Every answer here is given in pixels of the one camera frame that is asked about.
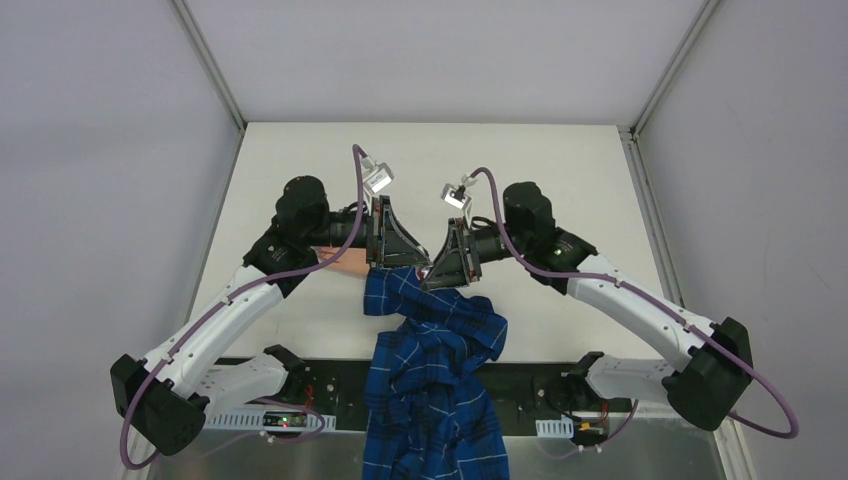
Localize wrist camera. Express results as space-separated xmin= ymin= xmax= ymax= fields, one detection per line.
xmin=361 ymin=156 xmax=394 ymax=196
xmin=440 ymin=174 xmax=476 ymax=225

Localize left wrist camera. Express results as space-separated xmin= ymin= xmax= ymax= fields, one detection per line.
xmin=361 ymin=156 xmax=394 ymax=196

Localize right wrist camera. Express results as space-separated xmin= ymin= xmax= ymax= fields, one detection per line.
xmin=440 ymin=174 xmax=476 ymax=225

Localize blue plaid shirt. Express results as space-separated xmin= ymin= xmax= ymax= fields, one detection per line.
xmin=362 ymin=268 xmax=510 ymax=479

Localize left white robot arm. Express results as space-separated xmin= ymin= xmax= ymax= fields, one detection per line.
xmin=110 ymin=176 xmax=429 ymax=459

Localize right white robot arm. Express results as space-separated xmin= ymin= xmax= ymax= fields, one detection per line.
xmin=421 ymin=182 xmax=752 ymax=431

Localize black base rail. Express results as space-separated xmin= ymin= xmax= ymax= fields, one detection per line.
xmin=238 ymin=357 xmax=637 ymax=439

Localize mannequin hand with painted nails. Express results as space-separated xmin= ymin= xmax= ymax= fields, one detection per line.
xmin=314 ymin=247 xmax=370 ymax=276

